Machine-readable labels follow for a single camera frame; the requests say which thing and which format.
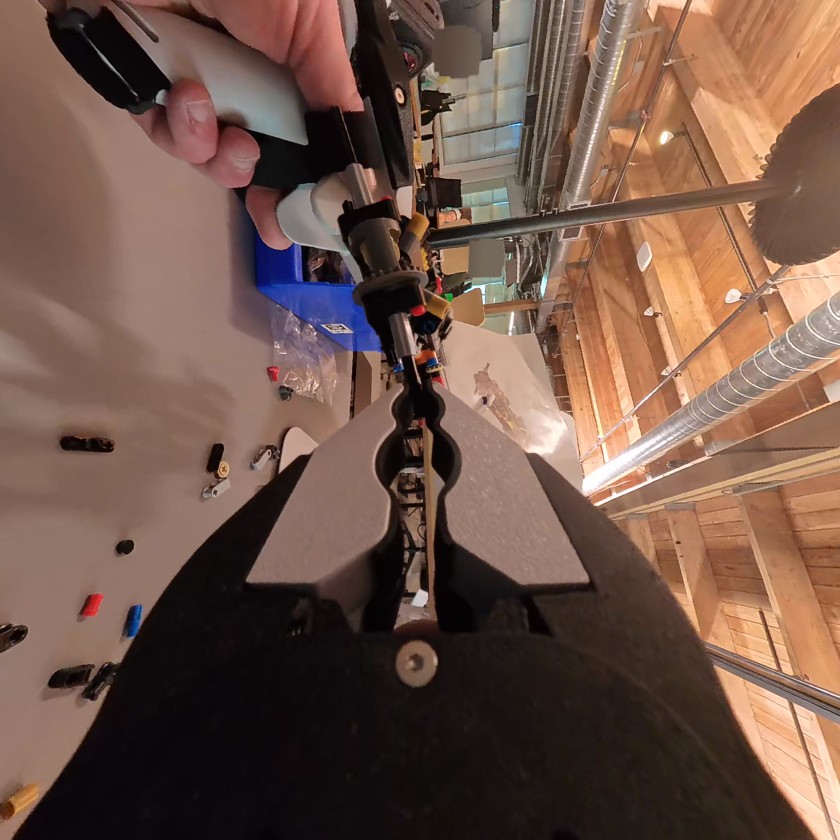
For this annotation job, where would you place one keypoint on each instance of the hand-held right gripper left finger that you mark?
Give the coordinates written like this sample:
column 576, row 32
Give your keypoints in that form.
column 321, row 512

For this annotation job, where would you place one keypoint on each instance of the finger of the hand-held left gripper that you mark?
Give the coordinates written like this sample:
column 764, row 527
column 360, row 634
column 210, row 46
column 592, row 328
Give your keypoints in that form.
column 334, row 197
column 302, row 220

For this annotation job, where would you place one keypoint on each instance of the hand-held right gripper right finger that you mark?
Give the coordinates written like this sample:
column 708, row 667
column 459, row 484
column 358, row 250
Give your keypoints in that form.
column 512, row 518

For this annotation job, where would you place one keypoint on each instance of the grey lego connector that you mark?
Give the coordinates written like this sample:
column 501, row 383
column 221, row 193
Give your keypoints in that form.
column 216, row 489
column 264, row 457

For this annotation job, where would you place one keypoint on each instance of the black lego piece tan pin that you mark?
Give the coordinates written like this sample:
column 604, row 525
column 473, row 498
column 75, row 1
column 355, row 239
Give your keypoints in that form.
column 216, row 459

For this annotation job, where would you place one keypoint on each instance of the black round lego piece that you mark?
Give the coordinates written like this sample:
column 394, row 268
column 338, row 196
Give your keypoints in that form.
column 124, row 547

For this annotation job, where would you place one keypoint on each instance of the blue lego pin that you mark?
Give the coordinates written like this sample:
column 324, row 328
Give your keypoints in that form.
column 133, row 621

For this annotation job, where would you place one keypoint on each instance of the black lego beam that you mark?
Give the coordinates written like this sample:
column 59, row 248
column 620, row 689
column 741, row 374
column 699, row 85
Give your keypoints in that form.
column 85, row 444

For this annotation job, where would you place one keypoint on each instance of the red lego pin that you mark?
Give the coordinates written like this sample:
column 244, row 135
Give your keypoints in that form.
column 92, row 605

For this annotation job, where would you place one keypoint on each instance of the black lego connector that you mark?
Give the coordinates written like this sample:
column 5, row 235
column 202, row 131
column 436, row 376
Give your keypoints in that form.
column 71, row 676
column 102, row 681
column 12, row 638

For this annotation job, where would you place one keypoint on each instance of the person's left hand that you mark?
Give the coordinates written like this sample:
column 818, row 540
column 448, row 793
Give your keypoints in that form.
column 295, row 39

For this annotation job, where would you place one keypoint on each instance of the blue plastic bin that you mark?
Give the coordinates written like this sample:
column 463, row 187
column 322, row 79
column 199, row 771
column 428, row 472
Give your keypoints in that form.
column 308, row 308

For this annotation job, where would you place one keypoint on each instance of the black computer monitor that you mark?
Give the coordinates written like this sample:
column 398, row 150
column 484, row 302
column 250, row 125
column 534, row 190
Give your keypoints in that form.
column 444, row 191

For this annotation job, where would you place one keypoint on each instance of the clear plastic parts bag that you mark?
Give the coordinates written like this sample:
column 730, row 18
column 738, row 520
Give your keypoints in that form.
column 305, row 361

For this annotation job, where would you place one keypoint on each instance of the tan wooden chair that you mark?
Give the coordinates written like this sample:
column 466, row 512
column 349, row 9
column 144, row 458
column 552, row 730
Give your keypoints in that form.
column 469, row 307

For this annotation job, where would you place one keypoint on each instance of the black pole lamp round shade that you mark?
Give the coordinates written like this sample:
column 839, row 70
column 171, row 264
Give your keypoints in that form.
column 656, row 207

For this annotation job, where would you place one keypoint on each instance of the silver spiral air duct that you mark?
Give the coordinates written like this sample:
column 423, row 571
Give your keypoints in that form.
column 600, row 98
column 722, row 400

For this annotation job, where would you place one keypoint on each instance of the white wall access point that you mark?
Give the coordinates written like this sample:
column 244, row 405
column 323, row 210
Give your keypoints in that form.
column 644, row 256

